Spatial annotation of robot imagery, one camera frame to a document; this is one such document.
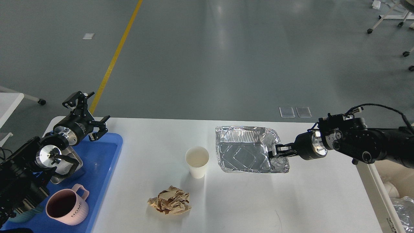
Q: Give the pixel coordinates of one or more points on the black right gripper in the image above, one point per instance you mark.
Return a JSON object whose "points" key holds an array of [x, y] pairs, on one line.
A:
{"points": [[307, 145]]}

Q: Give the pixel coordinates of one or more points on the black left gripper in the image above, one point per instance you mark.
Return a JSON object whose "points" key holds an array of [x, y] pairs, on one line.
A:
{"points": [[74, 128]]}

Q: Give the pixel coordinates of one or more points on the aluminium foil tray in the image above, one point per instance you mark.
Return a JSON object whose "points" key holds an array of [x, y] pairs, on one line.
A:
{"points": [[249, 149]]}

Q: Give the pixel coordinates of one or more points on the white paper cup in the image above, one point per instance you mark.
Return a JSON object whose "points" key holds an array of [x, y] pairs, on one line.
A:
{"points": [[197, 159]]}

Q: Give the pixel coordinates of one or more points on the pink ribbed mug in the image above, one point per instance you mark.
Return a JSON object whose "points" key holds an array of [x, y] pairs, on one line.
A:
{"points": [[69, 206]]}

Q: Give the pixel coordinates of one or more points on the brown paper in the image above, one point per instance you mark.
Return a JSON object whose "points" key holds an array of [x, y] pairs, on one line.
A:
{"points": [[173, 201]]}

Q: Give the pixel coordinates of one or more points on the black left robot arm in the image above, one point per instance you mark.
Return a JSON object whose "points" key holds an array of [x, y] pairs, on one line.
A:
{"points": [[26, 173]]}

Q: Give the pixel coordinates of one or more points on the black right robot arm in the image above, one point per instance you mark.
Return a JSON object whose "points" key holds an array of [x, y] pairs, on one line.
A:
{"points": [[348, 135]]}

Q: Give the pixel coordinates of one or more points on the clear floor plate left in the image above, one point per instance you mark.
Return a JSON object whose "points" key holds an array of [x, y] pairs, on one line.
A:
{"points": [[287, 112]]}

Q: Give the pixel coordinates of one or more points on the clear floor plate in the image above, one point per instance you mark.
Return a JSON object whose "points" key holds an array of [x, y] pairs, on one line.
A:
{"points": [[287, 112], [303, 112]]}

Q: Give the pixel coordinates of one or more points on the blue plastic tray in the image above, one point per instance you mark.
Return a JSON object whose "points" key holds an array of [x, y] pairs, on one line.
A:
{"points": [[99, 161]]}

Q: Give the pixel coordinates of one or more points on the clear floor plate right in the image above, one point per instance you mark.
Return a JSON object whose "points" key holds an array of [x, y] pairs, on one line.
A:
{"points": [[303, 112]]}

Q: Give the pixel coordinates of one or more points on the white paper scrap on floor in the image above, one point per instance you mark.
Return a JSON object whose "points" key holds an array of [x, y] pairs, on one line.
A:
{"points": [[88, 36]]}

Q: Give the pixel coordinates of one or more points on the white side table left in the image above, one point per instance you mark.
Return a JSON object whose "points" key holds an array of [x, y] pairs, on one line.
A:
{"points": [[10, 100]]}

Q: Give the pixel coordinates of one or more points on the white plastic bin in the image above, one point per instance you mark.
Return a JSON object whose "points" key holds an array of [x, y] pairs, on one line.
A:
{"points": [[373, 176]]}

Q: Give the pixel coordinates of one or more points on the white cup in bin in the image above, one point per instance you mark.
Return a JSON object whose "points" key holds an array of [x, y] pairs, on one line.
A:
{"points": [[391, 190]]}

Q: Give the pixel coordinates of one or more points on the teal ceramic mug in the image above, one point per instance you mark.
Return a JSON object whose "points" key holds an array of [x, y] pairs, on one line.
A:
{"points": [[27, 215]]}

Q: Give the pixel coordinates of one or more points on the white wheeled cart frame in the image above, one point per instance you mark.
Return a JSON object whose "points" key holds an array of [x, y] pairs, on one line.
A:
{"points": [[407, 5]]}

